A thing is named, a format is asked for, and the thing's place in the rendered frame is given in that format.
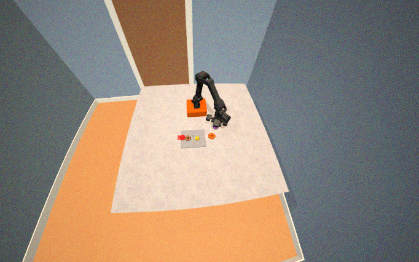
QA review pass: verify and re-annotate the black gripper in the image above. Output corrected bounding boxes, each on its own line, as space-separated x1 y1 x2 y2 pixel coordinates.
206 114 228 126

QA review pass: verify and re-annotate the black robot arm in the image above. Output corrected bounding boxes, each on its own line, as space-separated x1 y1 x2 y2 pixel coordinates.
191 71 231 127

